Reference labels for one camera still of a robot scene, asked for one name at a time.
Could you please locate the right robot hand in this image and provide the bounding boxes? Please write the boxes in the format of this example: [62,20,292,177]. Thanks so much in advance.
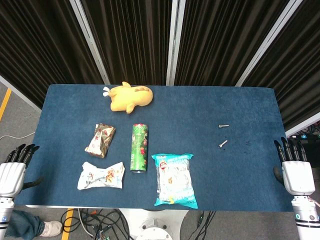
[272,136,316,196]

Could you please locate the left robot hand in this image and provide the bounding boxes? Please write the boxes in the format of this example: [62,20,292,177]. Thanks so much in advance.
[0,143,45,198]

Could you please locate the person's jeans leg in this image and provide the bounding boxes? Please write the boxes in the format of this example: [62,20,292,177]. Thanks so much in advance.
[4,209,47,238]

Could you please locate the white sneaker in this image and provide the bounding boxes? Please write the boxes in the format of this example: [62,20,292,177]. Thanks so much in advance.
[39,220,63,238]

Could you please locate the white peanut snack bag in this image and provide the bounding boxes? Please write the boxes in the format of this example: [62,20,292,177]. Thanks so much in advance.
[76,161,126,191]

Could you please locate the gold foil snack bag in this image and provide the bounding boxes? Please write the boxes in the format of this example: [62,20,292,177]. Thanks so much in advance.
[84,123,117,159]

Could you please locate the dark curtain panel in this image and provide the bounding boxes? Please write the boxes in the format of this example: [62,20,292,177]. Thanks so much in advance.
[81,0,173,86]
[243,0,320,131]
[173,0,298,87]
[0,0,106,108]

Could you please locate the blue table cloth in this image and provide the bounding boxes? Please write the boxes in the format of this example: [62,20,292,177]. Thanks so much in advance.
[15,83,301,213]

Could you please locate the teal snack bag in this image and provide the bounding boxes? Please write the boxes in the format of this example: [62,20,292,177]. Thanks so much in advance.
[151,152,199,210]

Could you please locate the green chips can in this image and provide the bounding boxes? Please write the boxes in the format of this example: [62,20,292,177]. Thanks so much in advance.
[129,123,150,174]

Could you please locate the yellow plush toy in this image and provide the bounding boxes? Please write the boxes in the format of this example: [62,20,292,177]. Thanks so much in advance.
[101,81,154,115]

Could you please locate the tangled cables with connectors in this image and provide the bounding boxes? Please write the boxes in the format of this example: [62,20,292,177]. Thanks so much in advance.
[287,124,320,145]

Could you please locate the white floor cable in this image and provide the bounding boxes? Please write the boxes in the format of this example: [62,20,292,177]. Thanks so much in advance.
[0,131,36,141]

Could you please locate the white partition rail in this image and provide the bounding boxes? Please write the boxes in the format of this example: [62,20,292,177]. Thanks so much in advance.
[284,117,320,138]
[0,74,43,113]

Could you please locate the black cable bundle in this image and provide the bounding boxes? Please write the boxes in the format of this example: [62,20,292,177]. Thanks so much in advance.
[62,208,132,240]

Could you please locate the white partition post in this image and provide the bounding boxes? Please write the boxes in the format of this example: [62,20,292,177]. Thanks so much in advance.
[69,0,111,85]
[166,0,187,86]
[235,0,309,88]

